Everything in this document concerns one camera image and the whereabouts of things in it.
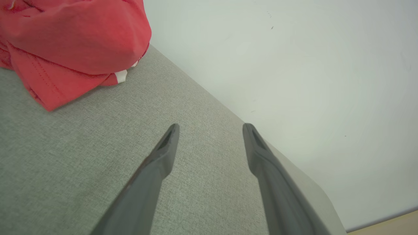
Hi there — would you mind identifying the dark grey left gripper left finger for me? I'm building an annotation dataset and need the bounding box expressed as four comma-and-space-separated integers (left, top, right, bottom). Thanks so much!
90, 123, 180, 235

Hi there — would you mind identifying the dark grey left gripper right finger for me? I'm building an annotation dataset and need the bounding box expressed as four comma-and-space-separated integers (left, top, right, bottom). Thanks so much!
242, 123, 334, 235

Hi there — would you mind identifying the red jersey with number print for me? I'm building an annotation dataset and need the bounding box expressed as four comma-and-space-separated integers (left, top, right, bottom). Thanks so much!
0, 0, 152, 112

